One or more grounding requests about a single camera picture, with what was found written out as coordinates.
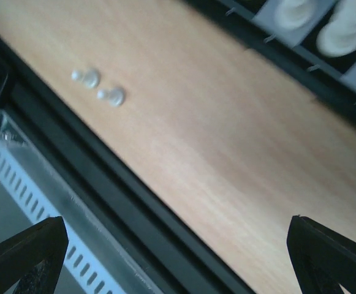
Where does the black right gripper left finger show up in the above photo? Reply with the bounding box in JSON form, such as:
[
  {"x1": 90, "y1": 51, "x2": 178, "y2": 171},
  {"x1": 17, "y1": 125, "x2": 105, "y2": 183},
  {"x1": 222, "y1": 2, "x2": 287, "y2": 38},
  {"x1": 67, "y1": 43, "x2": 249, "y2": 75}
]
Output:
[{"x1": 0, "y1": 216, "x2": 69, "y2": 293}]

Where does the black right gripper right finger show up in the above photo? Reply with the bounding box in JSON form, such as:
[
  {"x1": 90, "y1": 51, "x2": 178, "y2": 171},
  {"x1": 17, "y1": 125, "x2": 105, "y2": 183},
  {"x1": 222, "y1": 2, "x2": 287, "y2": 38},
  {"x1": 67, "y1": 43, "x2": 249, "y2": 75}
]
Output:
[{"x1": 287, "y1": 216, "x2": 356, "y2": 293}]

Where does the white bishop piece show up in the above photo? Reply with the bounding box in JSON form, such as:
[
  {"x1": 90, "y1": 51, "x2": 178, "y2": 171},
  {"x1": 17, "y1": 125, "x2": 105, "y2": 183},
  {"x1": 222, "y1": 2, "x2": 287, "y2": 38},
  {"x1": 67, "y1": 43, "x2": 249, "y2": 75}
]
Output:
[{"x1": 316, "y1": 0, "x2": 356, "y2": 58}]

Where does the white knight piece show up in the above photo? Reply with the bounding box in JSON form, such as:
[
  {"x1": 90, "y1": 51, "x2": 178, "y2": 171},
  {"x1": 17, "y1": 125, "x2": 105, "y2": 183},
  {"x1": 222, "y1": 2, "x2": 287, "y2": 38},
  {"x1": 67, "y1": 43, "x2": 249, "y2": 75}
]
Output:
[{"x1": 275, "y1": 0, "x2": 316, "y2": 30}]

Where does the black silver chess board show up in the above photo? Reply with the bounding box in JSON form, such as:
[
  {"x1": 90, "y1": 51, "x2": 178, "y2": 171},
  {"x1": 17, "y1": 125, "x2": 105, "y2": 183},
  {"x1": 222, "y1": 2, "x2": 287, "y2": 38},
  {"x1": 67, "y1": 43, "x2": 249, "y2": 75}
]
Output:
[{"x1": 191, "y1": 1, "x2": 356, "y2": 123}]

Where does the white pawn piece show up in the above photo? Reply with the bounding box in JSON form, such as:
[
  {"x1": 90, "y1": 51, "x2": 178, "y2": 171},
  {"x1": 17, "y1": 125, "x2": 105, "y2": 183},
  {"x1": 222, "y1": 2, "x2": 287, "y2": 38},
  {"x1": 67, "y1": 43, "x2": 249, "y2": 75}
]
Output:
[
  {"x1": 97, "y1": 87, "x2": 126, "y2": 107},
  {"x1": 71, "y1": 69, "x2": 100, "y2": 89}
]

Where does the white slotted cable duct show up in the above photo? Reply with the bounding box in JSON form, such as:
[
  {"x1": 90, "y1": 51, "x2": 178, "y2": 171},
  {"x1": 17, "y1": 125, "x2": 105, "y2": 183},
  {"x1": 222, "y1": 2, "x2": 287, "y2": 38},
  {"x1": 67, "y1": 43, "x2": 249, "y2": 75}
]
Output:
[{"x1": 0, "y1": 121, "x2": 123, "y2": 294}]

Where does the black front frame rail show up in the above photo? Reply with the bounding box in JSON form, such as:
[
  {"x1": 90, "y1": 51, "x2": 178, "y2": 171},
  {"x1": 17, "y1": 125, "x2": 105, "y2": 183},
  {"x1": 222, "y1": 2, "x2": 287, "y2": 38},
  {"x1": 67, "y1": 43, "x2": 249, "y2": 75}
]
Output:
[{"x1": 0, "y1": 18, "x2": 255, "y2": 294}]

